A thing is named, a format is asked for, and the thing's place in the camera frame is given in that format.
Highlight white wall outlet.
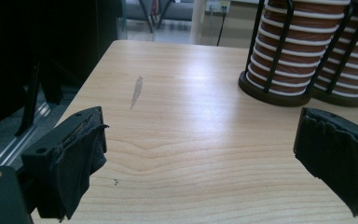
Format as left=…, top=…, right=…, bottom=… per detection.
left=205, top=0, right=231, bottom=14

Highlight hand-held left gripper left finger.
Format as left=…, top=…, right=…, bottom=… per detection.
left=20, top=106, right=110, bottom=222

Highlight black cable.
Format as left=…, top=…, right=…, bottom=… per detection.
left=216, top=8, right=227, bottom=47

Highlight black stand leg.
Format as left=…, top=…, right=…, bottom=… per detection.
left=14, top=62, right=41, bottom=138

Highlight stack of brown paper cups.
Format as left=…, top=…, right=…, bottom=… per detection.
left=318, top=0, right=358, bottom=98
left=245, top=0, right=352, bottom=97

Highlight black wire cup holder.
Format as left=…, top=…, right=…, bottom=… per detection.
left=238, top=0, right=355, bottom=107
left=310, top=0, right=358, bottom=108

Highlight white pillar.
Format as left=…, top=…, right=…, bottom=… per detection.
left=189, top=0, right=207, bottom=45

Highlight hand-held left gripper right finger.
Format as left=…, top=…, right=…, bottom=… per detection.
left=293, top=106, right=358, bottom=224

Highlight aluminium floor rail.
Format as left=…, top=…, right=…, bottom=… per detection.
left=0, top=102, right=52, bottom=169

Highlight black chair legs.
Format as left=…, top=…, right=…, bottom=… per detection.
left=138, top=0, right=175, bottom=34

